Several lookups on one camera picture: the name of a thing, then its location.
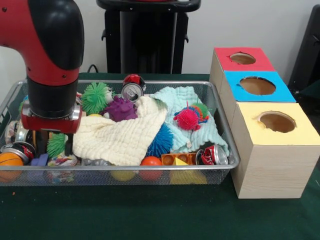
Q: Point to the wooden box three holes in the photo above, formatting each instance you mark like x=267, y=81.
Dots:
x=270, y=170

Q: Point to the tall black case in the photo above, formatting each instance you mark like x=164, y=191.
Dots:
x=307, y=50

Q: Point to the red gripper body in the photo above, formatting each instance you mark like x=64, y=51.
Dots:
x=50, y=126

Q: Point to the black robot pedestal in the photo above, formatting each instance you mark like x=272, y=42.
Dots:
x=147, y=37

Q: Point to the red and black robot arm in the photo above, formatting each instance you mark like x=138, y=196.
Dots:
x=50, y=50

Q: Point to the green puffer toy white face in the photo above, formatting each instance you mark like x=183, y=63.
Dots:
x=96, y=97

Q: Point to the plain green puffer ball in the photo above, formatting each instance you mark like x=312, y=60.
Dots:
x=56, y=146

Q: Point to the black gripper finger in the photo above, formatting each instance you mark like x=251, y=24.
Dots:
x=69, y=145
x=38, y=141

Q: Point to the crushed red soda can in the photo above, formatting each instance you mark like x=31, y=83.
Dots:
x=212, y=155

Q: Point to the cream waffle cloth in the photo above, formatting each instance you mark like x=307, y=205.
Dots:
x=117, y=140

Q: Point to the colourful patterned cloth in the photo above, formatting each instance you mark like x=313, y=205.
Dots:
x=62, y=160

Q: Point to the uncrushed red soda can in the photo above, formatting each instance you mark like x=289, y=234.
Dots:
x=131, y=92

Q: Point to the pink spiky rubber toy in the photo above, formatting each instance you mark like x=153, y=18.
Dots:
x=186, y=117

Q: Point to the purple spiky rubber toy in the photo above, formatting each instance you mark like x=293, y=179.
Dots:
x=120, y=110

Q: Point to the mint waffle cloth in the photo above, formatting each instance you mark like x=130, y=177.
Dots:
x=180, y=97

